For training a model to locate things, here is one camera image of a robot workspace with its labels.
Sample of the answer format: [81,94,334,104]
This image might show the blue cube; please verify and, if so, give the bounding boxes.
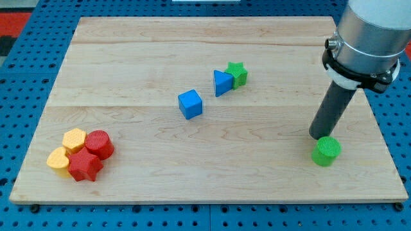
[178,89,203,120]

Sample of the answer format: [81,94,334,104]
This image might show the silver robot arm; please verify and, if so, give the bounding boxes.
[322,0,410,93]

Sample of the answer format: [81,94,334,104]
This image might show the blue triangular prism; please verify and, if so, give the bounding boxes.
[213,70,234,97]

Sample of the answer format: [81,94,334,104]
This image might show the green star block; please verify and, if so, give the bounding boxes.
[225,62,248,90]

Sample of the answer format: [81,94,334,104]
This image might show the wooden board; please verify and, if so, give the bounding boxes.
[10,17,408,205]

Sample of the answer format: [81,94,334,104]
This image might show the red cylinder block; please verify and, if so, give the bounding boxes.
[85,130,114,160]

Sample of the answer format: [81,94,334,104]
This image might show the green cylinder block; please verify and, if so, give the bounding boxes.
[311,136,342,167]

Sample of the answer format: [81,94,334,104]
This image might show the red star block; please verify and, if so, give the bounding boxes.
[68,148,103,182]

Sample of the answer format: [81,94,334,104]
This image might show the yellow hexagon block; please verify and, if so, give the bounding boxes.
[62,128,87,154]

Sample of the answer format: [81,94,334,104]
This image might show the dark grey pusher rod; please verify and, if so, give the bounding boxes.
[309,81,356,140]

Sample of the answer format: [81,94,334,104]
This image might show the yellow heart block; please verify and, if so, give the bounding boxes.
[46,146,71,178]

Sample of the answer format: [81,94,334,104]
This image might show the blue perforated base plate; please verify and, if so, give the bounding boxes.
[1,0,410,230]

